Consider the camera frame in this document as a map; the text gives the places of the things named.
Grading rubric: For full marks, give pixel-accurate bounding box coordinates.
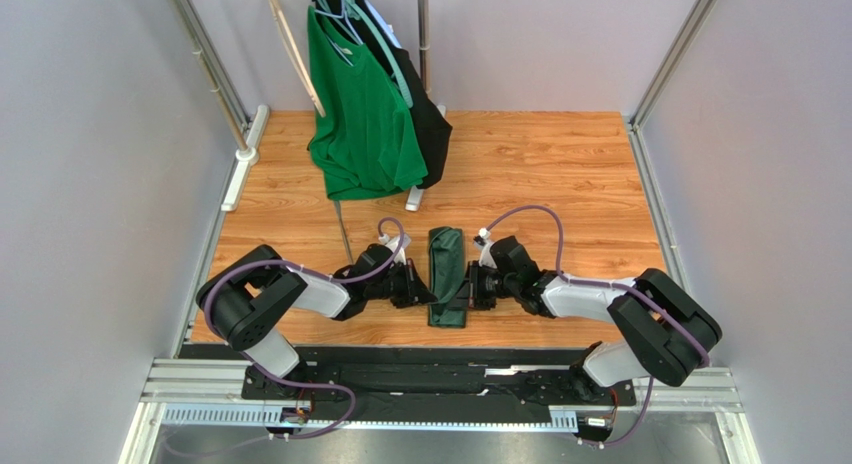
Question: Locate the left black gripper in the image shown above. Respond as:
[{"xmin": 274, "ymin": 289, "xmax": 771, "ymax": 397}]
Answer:
[{"xmin": 366, "ymin": 258, "xmax": 438, "ymax": 309}]

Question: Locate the dark green cloth napkin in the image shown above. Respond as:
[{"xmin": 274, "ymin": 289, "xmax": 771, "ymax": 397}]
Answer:
[{"xmin": 428, "ymin": 226, "xmax": 467, "ymax": 329}]

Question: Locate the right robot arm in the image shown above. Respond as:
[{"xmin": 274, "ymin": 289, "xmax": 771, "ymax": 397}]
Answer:
[{"xmin": 465, "ymin": 234, "xmax": 723, "ymax": 402}]

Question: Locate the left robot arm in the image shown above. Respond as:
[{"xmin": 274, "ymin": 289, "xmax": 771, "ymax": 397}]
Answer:
[{"xmin": 196, "ymin": 244, "xmax": 437, "ymax": 399}]

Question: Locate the white clothes rack base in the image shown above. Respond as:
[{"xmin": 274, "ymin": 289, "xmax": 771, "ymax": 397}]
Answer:
[{"xmin": 405, "ymin": 104, "xmax": 453, "ymax": 212}]

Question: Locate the green t-shirt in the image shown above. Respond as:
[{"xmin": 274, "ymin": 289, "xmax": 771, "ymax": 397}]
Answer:
[{"xmin": 307, "ymin": 7, "xmax": 427, "ymax": 201}]

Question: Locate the black t-shirt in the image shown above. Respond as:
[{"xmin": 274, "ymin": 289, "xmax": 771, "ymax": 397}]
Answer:
[{"xmin": 354, "ymin": 0, "xmax": 453, "ymax": 190}]

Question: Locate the teal clothes hanger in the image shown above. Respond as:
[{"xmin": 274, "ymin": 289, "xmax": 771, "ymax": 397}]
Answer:
[{"xmin": 312, "ymin": 0, "xmax": 414, "ymax": 109}]

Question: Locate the metal rack pole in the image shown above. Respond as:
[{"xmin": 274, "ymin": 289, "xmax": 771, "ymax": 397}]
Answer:
[{"xmin": 417, "ymin": 0, "xmax": 431, "ymax": 93}]

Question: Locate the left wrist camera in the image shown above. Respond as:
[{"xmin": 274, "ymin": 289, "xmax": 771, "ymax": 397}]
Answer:
[{"xmin": 378, "ymin": 233, "xmax": 411, "ymax": 255}]

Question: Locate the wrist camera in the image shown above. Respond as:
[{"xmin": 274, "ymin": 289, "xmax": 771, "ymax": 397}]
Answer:
[
  {"xmin": 473, "ymin": 227, "xmax": 497, "ymax": 269},
  {"xmin": 378, "ymin": 233, "xmax": 411, "ymax": 255}
]

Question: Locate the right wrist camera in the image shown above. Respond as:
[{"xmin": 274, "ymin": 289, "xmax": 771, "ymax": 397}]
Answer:
[{"xmin": 473, "ymin": 227, "xmax": 497, "ymax": 269}]

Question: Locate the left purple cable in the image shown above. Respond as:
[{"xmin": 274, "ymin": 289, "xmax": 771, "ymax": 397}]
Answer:
[{"xmin": 202, "ymin": 216, "xmax": 407, "ymax": 441}]

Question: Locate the purple cable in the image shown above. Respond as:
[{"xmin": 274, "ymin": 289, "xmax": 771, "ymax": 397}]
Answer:
[
  {"xmin": 475, "ymin": 204, "xmax": 712, "ymax": 449},
  {"xmin": 202, "ymin": 216, "xmax": 407, "ymax": 441}
]

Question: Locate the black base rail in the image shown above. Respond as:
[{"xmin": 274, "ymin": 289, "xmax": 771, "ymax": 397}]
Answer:
[{"xmin": 179, "ymin": 345, "xmax": 640, "ymax": 426}]

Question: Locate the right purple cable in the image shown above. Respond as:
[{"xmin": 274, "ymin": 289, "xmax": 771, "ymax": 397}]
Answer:
[{"xmin": 475, "ymin": 204, "xmax": 712, "ymax": 449}]

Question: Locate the white corner pole bracket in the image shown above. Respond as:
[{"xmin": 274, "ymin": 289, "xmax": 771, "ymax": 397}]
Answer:
[{"xmin": 220, "ymin": 104, "xmax": 271, "ymax": 212}]

